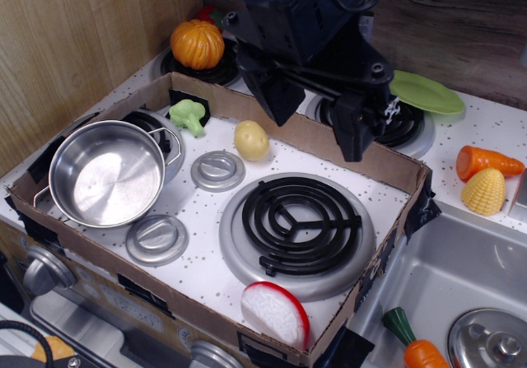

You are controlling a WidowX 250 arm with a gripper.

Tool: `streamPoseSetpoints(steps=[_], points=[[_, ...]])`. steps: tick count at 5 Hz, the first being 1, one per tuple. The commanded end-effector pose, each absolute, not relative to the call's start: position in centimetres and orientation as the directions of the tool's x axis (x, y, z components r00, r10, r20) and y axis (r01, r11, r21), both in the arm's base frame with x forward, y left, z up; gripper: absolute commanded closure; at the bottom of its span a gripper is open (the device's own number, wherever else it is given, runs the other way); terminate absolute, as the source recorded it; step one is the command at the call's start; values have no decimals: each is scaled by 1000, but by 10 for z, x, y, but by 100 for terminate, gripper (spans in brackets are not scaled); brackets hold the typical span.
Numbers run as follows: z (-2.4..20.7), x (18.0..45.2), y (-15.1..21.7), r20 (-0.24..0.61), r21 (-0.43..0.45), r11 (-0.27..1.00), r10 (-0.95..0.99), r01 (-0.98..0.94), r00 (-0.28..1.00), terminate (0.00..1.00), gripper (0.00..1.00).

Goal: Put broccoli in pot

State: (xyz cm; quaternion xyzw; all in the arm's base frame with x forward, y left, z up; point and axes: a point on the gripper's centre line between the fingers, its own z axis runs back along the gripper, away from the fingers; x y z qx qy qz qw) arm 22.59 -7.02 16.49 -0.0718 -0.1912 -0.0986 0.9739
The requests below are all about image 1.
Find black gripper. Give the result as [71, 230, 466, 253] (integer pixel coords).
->
[222, 0, 394, 162]

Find green toy broccoli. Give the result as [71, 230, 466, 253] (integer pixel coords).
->
[169, 99, 206, 137]

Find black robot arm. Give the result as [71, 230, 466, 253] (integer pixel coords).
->
[222, 0, 395, 162]

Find stainless steel pot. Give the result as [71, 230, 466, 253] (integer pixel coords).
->
[32, 120, 184, 229]

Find steel pot lid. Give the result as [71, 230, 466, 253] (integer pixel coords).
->
[446, 308, 526, 368]

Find yellow toy potato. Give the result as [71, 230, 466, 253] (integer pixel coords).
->
[234, 120, 270, 161]

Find green plastic plate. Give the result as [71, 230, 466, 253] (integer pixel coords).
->
[389, 70, 465, 115]

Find back right black burner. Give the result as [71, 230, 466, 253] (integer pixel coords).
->
[305, 95, 436, 159]

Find black burner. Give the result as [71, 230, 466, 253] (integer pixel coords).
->
[218, 173, 375, 302]
[305, 95, 436, 159]
[150, 39, 240, 86]
[122, 109, 184, 184]

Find back left black burner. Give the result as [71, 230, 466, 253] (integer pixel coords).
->
[150, 39, 240, 86]

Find upper grey stove knob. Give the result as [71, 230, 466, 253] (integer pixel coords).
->
[190, 151, 245, 193]

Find grey stove knob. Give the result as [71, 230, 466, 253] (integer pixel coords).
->
[125, 215, 189, 267]
[190, 151, 245, 193]

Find front right black burner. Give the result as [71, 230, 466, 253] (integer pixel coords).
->
[218, 173, 375, 302]

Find orange toy pumpkin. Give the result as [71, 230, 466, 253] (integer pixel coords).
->
[170, 19, 225, 71]

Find red toy pepper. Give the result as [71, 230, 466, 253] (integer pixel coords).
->
[194, 5, 224, 29]

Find front left black burner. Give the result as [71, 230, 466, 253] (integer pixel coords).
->
[122, 109, 184, 184]

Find orange toy carrot piece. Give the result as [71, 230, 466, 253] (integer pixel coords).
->
[455, 146, 525, 182]

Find yellow toy corn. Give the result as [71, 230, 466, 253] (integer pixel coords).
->
[461, 168, 506, 216]

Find grey metal sink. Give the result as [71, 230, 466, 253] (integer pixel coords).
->
[349, 201, 527, 368]

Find red white radish slice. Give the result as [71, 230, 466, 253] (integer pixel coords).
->
[240, 282, 310, 350]

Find lower grey stove knob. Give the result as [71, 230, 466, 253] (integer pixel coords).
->
[125, 215, 189, 267]

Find brown cardboard fence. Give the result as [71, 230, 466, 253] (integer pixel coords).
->
[7, 73, 431, 367]

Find orange carrot green top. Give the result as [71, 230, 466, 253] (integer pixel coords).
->
[382, 307, 450, 368]

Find grey oven front knob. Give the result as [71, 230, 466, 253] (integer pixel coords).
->
[23, 245, 77, 296]

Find orange toy food piece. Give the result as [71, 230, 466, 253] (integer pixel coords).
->
[30, 336, 76, 362]

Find black cable loop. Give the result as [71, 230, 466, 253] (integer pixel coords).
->
[0, 319, 55, 368]

